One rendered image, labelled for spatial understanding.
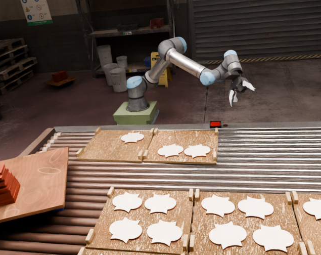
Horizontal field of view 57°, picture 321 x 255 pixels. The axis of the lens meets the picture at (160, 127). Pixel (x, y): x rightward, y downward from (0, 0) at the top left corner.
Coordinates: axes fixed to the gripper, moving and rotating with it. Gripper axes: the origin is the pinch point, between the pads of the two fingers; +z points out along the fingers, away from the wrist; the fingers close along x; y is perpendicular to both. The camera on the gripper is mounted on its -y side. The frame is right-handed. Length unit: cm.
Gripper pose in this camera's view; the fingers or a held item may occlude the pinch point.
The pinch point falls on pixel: (241, 98)
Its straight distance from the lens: 161.4
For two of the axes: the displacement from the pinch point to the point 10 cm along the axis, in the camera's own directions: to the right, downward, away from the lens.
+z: 0.9, 8.3, -5.5
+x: -6.1, 4.8, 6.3
